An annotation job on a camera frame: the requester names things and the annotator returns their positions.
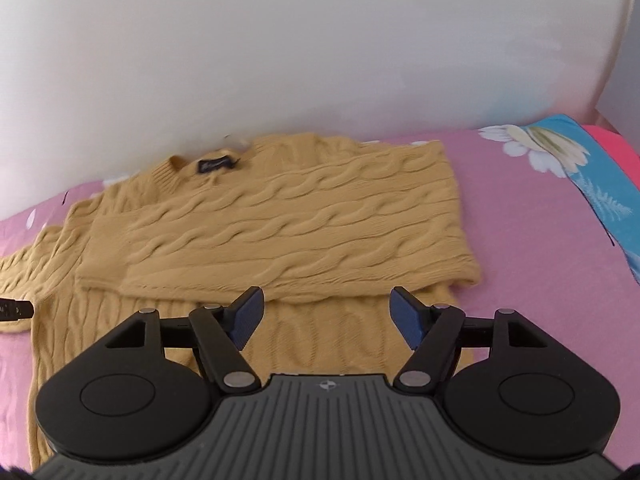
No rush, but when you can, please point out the mustard cable-knit cardigan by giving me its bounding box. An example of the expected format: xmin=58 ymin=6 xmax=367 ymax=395
xmin=0 ymin=131 xmax=484 ymax=470

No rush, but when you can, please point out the blue floral pillow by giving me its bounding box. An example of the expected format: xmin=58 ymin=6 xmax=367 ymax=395
xmin=480 ymin=115 xmax=639 ymax=278

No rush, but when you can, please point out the pink printed bed sheet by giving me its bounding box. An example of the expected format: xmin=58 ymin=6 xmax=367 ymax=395
xmin=0 ymin=127 xmax=640 ymax=480

